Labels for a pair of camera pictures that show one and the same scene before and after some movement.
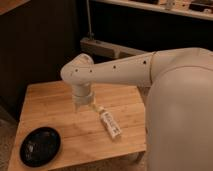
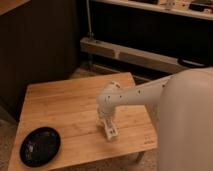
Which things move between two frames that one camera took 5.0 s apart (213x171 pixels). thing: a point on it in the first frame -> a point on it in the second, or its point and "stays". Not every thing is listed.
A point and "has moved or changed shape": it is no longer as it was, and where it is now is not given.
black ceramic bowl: (40, 146) stays
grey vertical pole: (90, 32) stays
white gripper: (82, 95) -> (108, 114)
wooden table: (82, 132) stays
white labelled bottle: (109, 122) has moved or changed shape
